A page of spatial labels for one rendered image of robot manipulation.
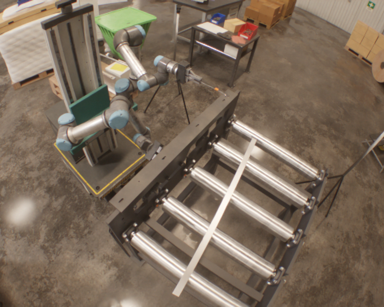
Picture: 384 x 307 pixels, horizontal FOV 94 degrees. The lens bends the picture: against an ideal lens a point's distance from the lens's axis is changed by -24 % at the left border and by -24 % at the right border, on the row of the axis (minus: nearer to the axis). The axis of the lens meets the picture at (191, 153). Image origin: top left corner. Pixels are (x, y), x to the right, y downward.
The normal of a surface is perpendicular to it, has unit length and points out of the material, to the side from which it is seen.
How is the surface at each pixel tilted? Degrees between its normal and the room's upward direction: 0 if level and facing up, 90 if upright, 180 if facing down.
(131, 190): 0
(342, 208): 0
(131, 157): 0
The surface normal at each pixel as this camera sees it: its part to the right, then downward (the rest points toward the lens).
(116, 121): 0.32, 0.76
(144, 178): 0.11, -0.58
